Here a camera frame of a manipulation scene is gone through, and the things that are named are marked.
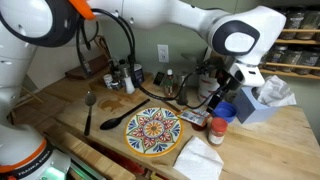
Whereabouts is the white and steel salt grinder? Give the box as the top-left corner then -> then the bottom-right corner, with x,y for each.
124,75 -> 136,95

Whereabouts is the brown wooden stick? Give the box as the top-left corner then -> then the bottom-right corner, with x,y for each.
165,101 -> 183,114

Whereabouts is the white wall outlet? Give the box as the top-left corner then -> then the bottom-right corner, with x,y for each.
157,44 -> 170,64

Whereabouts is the steel and dark pepper mill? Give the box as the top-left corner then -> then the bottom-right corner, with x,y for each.
177,72 -> 189,106

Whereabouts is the black plastic spoon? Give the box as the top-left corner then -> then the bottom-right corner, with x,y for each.
99,98 -> 151,131

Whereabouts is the blue plastic bowl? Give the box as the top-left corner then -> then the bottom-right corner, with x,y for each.
211,101 -> 238,124

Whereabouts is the glass storage jar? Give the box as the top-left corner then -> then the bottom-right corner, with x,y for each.
279,8 -> 306,40
264,44 -> 288,72
295,46 -> 320,76
296,8 -> 320,41
279,46 -> 305,74

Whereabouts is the grey blue tissue box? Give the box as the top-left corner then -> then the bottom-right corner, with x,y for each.
232,86 -> 283,125

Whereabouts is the brown bottle with white cap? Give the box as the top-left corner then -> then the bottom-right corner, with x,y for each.
163,68 -> 176,98

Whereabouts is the wooden wall shelf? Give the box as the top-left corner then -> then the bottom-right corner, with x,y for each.
259,28 -> 320,81

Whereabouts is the spice jar with white lid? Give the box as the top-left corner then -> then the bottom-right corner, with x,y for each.
102,73 -> 114,90

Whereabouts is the colourful floral ceramic plate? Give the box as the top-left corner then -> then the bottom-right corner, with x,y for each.
124,106 -> 184,157

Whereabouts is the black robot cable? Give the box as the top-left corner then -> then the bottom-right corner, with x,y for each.
75,14 -> 100,77
90,7 -> 218,110

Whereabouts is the dark wooden board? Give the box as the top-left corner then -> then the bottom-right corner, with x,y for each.
64,54 -> 109,81

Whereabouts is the white paper napkin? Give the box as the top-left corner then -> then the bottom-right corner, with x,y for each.
172,135 -> 225,180

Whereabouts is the spice jar with red lid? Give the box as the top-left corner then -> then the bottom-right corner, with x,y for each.
207,116 -> 229,147

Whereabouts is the white tissue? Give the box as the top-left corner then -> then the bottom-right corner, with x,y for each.
255,74 -> 298,108

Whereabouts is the dark can with white top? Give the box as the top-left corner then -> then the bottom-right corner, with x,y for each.
131,63 -> 146,88

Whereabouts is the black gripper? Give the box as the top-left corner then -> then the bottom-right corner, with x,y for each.
206,66 -> 242,114

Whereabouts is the small black phone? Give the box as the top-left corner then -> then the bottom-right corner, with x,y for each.
153,71 -> 166,87

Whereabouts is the slotted metal spoon black handle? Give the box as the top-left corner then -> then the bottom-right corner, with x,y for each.
83,90 -> 98,137

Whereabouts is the white canister with red print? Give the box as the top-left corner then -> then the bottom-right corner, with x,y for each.
197,73 -> 221,105

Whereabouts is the printed packet with orange edge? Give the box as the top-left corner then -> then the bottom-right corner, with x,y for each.
177,107 -> 212,128

